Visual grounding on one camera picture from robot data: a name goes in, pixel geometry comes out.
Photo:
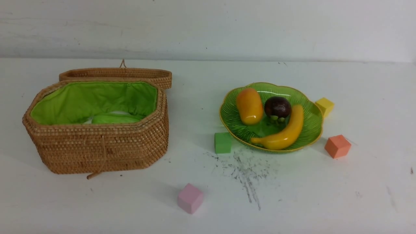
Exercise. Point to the orange yellow toy mango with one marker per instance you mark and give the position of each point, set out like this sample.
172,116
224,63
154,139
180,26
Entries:
250,107

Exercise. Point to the dark purple toy mangosteen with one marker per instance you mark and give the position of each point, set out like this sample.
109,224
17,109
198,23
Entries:
277,108

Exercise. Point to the yellow toy banana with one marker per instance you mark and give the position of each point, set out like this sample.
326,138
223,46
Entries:
288,135

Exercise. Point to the green toy vegetable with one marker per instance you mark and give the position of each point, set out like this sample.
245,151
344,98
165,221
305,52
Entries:
138,118

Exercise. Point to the white toy radish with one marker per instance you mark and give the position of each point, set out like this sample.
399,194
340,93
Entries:
113,117

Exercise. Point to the green cube block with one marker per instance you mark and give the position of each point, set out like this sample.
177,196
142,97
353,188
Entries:
222,142

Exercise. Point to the pink cube block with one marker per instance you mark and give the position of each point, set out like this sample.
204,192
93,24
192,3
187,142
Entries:
190,198

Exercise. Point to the yellow cube block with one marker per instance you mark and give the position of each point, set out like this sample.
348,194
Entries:
325,105

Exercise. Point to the orange cube block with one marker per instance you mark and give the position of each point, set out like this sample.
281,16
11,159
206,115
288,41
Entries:
337,146

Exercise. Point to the woven wicker basket green lining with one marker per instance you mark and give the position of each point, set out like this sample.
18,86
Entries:
54,122

